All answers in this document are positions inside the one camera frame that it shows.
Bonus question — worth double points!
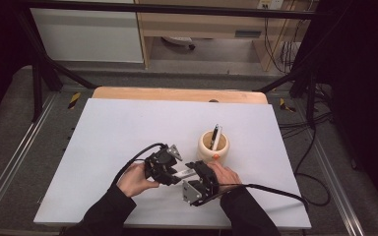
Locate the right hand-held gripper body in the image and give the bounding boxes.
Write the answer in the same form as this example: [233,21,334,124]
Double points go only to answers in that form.
[181,160,221,207]

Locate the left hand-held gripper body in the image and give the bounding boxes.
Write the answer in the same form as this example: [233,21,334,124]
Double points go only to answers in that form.
[143,144,183,186]

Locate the cream pen holder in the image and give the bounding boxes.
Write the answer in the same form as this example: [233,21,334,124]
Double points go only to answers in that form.
[197,130,230,165]

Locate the person's right hand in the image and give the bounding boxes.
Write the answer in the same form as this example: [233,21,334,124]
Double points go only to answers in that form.
[207,160,243,195]

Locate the person's left hand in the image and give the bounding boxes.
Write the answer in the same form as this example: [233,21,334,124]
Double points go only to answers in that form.
[116,162,160,199]

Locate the chair base with caster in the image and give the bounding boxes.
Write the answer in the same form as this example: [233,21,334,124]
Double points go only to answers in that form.
[161,36,197,51]

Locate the wooden desk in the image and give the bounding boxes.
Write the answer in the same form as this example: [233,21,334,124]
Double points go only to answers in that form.
[134,0,319,72]

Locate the white cabinet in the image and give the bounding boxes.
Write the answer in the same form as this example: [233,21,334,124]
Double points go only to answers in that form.
[31,8,145,64]

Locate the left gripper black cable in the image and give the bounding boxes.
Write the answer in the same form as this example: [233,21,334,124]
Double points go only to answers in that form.
[110,142,169,187]

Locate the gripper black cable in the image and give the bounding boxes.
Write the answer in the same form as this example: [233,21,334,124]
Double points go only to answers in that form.
[110,142,169,187]
[193,182,310,211]

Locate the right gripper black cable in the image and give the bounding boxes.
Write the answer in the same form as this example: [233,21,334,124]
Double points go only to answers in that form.
[193,182,310,211]

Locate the thin black looped cable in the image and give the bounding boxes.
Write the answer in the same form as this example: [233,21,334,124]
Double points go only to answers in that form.
[293,124,332,207]

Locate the bundle of floor cables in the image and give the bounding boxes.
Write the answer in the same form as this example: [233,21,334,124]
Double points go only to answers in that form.
[278,84,335,140]

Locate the aluminium rail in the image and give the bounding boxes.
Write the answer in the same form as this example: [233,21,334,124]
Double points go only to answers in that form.
[310,141,366,236]
[0,92,59,224]

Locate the hanging black cables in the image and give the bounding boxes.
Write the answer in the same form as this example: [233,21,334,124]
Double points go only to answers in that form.
[264,16,297,75]

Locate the black metal frame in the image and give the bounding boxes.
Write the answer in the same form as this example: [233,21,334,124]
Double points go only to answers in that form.
[13,0,329,131]

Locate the wall power outlet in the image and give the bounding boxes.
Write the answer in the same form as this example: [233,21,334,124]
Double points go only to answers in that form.
[257,0,284,10]

